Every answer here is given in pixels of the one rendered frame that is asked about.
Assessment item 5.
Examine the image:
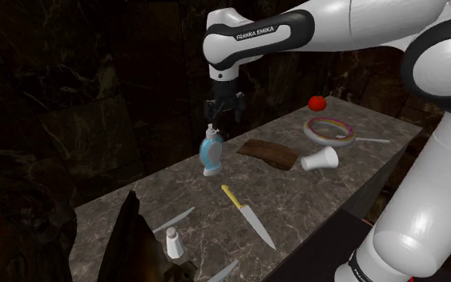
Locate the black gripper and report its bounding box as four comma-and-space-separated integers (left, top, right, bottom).
204, 79, 247, 124

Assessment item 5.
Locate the blue and white spray bottle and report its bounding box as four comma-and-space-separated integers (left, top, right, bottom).
199, 123, 225, 178

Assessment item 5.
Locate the brown wooden cutting board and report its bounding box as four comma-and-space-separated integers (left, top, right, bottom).
236, 138, 301, 171

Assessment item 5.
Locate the red tomato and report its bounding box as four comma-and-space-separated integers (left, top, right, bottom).
308, 95, 327, 113

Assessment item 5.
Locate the white plate with purple rim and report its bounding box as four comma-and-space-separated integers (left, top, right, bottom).
303, 117, 356, 147

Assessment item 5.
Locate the white cup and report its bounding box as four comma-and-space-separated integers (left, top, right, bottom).
300, 146, 340, 172

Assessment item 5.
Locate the grey knife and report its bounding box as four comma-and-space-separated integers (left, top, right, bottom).
152, 206, 196, 235
205, 259, 240, 282

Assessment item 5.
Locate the white salt shaker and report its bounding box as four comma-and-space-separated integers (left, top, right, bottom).
165, 227, 185, 260

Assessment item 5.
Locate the white spoon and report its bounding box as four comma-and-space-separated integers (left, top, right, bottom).
336, 134, 392, 145

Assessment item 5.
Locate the dark brown jagged object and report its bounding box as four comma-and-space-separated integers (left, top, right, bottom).
95, 190, 199, 282

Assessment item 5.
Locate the yellow-handled kitchen knife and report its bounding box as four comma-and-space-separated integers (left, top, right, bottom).
220, 184, 277, 252

